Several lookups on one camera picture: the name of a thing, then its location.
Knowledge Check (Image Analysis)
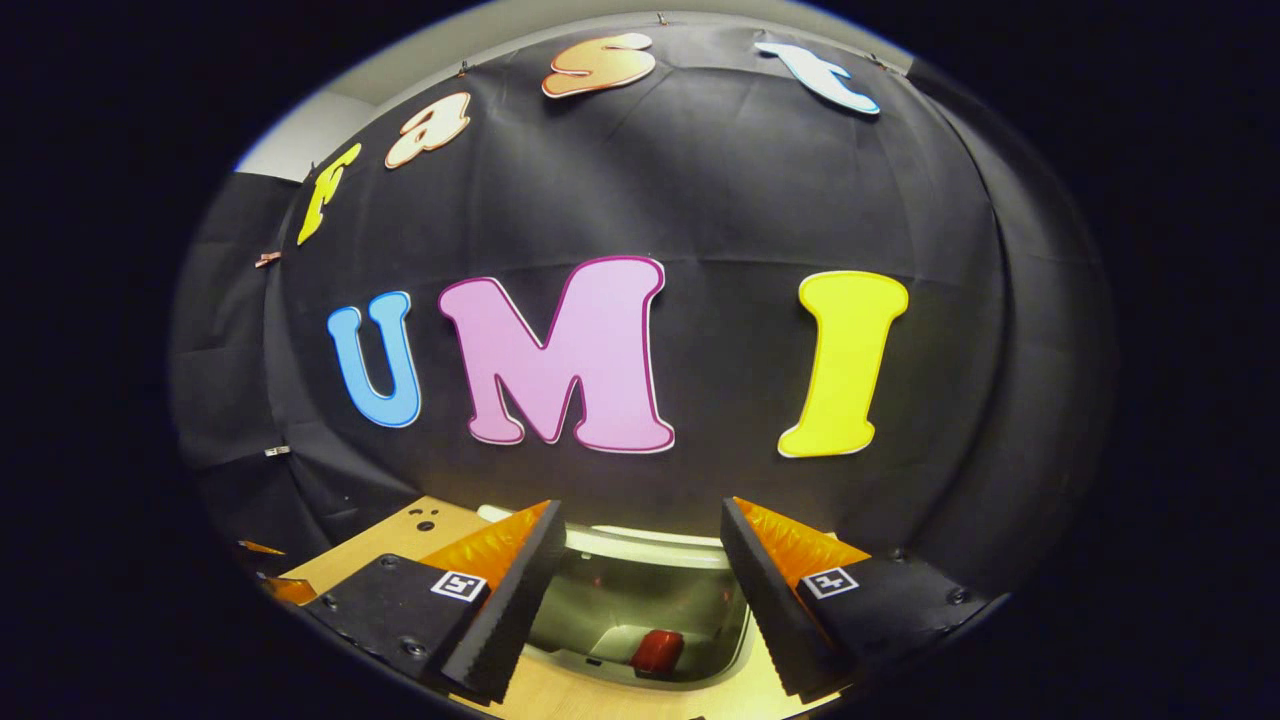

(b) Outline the black backdrop cloth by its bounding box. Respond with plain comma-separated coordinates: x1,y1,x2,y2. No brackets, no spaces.
170,20,1116,601

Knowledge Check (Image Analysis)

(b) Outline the wooden desktop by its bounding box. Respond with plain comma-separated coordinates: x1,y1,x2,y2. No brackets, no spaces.
280,495,841,720

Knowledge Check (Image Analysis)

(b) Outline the red pop can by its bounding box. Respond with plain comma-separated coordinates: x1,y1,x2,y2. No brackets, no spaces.
630,630,687,677

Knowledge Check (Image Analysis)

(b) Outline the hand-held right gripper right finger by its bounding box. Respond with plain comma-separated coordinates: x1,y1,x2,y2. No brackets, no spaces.
720,497,991,701

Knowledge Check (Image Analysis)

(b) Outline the green desktop garbage bin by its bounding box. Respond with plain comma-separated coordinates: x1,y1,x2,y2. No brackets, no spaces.
478,503,771,693

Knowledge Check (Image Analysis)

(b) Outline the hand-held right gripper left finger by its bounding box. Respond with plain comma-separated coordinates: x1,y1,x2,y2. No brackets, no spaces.
300,500,568,704

